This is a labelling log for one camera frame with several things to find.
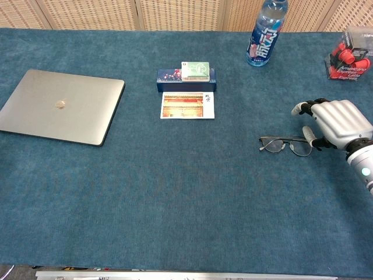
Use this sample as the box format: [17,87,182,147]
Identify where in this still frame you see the blue label drink bottle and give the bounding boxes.
[246,0,289,67]

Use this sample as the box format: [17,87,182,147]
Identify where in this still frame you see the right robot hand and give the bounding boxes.
[291,98,373,152]

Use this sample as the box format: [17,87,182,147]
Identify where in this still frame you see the blue table mat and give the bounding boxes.
[0,27,373,278]

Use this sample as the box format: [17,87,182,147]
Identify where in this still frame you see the long dark blue box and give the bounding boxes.
[156,68,217,93]

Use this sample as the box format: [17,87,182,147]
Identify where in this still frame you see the red palace postcard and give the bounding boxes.
[160,91,216,120]

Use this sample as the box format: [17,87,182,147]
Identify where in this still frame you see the aluminium rail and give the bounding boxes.
[35,270,339,280]

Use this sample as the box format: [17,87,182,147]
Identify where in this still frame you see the silver laptop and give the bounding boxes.
[0,69,126,147]

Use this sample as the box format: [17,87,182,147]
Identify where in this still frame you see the thin-framed eyeglasses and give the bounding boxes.
[258,135,313,158]

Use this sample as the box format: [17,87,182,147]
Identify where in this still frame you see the clear red coffee capsule box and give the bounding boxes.
[324,26,373,81]

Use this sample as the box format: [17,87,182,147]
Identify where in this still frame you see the wicker folding screen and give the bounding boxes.
[0,0,373,33]

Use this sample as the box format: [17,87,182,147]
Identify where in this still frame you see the small green card box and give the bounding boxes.
[181,61,211,82]

